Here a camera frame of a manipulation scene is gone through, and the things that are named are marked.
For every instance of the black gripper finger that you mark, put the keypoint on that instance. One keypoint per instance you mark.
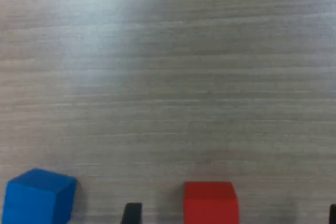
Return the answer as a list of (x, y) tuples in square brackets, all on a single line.
[(333, 216), (132, 214)]

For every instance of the red cube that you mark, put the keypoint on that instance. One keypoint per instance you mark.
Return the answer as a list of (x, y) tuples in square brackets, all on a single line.
[(211, 204)]

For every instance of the blue cube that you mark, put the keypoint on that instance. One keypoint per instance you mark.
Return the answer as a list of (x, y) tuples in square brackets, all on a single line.
[(34, 200)]

